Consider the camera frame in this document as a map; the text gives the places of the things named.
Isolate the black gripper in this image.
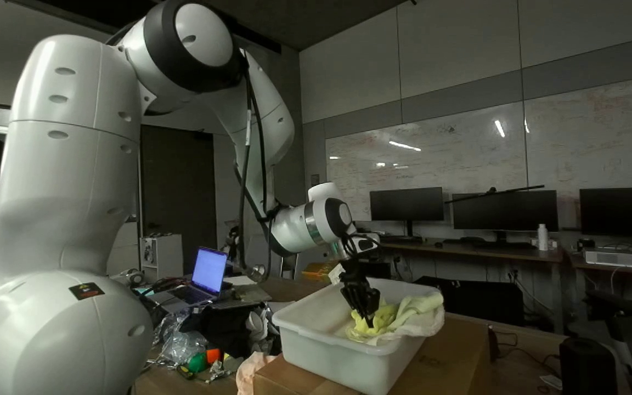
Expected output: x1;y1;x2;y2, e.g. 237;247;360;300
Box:
336;256;382;330

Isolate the yellow cloth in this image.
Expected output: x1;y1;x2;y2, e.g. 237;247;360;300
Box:
345;299;400;342

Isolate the cream white cloth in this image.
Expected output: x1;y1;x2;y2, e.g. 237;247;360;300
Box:
340;289;448;346

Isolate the peach printed shirt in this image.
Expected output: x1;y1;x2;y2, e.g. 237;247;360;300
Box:
234;351;282;395

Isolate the white plastic bin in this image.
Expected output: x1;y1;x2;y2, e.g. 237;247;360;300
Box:
271;275;448;395

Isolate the small black monitor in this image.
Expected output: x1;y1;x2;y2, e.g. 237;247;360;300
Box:
370;187;448;240

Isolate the black computer tower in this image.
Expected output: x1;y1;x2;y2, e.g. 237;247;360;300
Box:
443;279;529;330

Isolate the long wooden desk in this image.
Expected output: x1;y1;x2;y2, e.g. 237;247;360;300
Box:
378;240;632;285

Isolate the open laptop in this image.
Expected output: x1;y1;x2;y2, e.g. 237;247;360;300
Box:
172;246;234;302

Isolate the wide black monitor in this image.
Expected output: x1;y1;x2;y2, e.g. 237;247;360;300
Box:
453;189;559;246
577;187;632;240

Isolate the green ball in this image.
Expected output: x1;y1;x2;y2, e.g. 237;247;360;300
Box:
187;351;209;376

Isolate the white bottle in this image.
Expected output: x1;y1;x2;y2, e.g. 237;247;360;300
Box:
536;222;551;254

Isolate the clear plastic bag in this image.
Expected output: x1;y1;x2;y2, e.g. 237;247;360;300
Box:
156;321;212;368

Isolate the white cabinet box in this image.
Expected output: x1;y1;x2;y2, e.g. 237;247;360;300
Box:
140;232;187;285

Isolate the large black cylinder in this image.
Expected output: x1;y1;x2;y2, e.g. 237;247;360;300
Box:
557;336;621;395

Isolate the white device box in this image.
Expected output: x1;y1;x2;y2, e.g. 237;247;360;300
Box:
581;247;632;269

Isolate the black office chair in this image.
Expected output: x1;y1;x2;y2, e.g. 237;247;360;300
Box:
584;287;632;395

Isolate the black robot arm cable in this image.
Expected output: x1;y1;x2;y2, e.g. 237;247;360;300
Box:
236;67;276;280

